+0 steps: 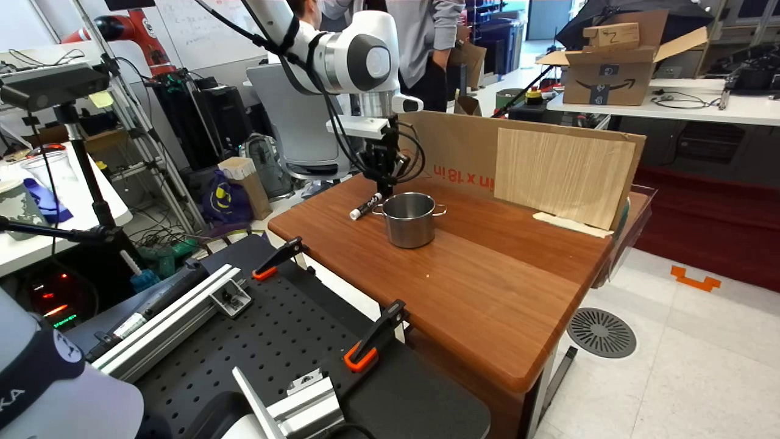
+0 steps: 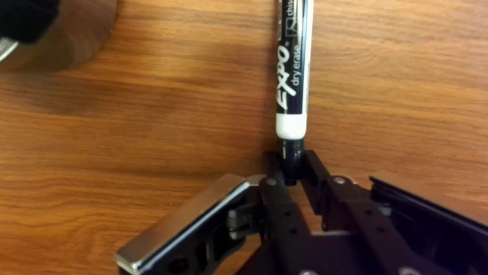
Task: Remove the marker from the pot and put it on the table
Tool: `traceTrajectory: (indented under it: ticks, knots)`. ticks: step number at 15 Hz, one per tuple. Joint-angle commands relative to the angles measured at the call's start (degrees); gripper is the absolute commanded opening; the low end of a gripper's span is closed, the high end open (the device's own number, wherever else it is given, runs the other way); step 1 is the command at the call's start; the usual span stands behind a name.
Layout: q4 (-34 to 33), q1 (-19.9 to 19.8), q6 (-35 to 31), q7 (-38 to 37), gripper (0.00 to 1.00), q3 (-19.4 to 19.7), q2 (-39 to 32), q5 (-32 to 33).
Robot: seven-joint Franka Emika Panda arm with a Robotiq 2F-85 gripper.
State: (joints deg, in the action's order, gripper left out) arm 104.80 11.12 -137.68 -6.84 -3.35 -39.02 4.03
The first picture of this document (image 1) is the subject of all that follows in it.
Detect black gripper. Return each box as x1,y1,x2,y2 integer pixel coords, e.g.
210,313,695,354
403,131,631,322
358,133,408,203

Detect black Expo dry-erase marker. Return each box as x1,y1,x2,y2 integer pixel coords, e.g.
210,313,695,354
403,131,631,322
347,191,386,225

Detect stainless steel pot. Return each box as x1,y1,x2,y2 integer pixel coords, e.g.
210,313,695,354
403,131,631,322
373,191,450,251

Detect brown cardboard panel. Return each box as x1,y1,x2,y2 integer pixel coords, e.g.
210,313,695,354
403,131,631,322
396,110,651,205

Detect black orange bar clamp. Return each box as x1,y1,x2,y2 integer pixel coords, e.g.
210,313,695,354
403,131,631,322
342,298,411,376
250,233,312,285

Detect brown paper bag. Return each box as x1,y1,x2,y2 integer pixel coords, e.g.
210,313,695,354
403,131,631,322
217,153,277,219

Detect person grey shirt black trousers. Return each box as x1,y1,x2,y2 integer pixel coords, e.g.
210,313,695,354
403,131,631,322
386,0,472,111

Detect blue yellow bag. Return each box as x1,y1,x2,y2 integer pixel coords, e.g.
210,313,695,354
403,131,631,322
199,169,253,229

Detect light wooden panel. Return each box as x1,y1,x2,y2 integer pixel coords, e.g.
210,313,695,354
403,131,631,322
494,125,641,231

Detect black perforated breadboard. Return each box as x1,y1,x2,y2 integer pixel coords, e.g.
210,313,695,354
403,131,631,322
65,231,496,439

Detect white paper strip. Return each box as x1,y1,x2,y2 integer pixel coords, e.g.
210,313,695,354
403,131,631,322
531,210,617,242

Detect black computer tower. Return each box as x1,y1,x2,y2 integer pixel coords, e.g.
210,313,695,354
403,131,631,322
154,76,251,177

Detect metal light stand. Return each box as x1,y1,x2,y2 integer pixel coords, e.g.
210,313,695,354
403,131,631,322
76,0,208,240

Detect open cardboard Amazon box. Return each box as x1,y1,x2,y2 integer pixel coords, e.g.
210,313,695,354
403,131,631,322
540,8,713,108

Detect grey metal table leg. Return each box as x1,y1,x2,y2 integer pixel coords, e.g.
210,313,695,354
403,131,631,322
531,343,581,436

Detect round metal floor drain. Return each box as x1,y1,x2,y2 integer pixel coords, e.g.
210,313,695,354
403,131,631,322
567,304,639,360

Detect red machine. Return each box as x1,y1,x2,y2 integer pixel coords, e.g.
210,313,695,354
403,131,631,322
121,8,178,81

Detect black tripod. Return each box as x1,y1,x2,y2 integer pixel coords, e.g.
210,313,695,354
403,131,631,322
0,101,145,270

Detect white side table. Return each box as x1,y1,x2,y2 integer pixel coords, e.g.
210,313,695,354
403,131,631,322
0,141,134,279

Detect blue cloth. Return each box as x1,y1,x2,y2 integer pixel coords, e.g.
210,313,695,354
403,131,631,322
22,175,76,226

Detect black device with red lights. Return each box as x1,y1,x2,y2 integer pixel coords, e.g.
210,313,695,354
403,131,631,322
16,263,105,331

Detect white grey desk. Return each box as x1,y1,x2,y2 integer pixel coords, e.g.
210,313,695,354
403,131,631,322
545,74,780,165

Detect white dome with navy band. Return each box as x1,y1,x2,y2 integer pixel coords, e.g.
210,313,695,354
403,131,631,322
0,290,150,439

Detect aluminium extrusion rail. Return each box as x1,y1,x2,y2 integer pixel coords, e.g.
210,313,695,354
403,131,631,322
229,364,350,439
88,261,256,386

